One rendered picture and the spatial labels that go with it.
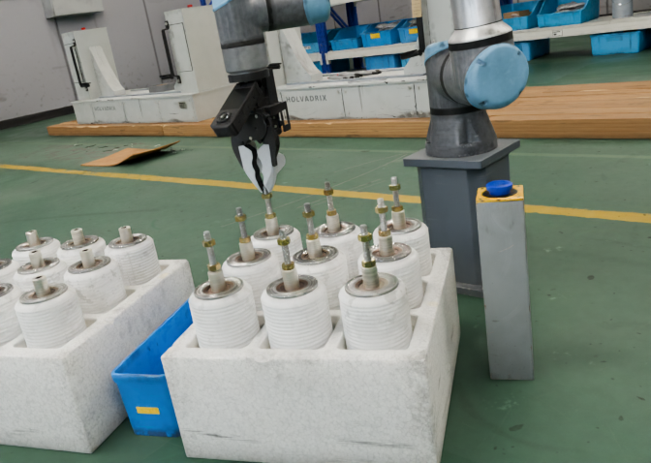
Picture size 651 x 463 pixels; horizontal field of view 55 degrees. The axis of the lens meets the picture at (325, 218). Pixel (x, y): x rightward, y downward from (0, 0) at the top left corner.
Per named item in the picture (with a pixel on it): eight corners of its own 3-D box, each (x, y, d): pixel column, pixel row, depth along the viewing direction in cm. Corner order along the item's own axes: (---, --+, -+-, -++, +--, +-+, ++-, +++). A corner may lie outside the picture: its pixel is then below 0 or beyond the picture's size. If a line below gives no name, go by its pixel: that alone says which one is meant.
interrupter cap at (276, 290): (307, 273, 96) (306, 269, 96) (326, 290, 89) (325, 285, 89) (260, 288, 94) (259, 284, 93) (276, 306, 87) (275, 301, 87)
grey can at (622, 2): (615, 17, 501) (614, -8, 495) (636, 15, 491) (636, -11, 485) (608, 19, 490) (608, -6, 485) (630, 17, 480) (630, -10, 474)
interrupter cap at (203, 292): (227, 303, 90) (226, 298, 90) (184, 300, 93) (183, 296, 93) (253, 281, 97) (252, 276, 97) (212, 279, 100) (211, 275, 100)
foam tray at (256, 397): (272, 333, 133) (257, 254, 128) (460, 333, 121) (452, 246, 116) (185, 458, 98) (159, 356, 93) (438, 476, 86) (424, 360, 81)
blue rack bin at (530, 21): (511, 27, 584) (511, 3, 577) (552, 22, 559) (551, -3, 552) (486, 34, 549) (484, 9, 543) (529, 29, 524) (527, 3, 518)
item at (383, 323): (344, 393, 96) (325, 285, 90) (397, 371, 99) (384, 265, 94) (375, 425, 87) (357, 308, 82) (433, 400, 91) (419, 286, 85)
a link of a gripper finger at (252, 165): (277, 184, 118) (270, 136, 115) (260, 194, 113) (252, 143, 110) (263, 184, 120) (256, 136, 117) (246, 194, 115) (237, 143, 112)
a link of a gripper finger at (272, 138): (285, 164, 110) (274, 114, 108) (280, 167, 109) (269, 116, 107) (263, 166, 113) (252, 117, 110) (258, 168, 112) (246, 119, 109)
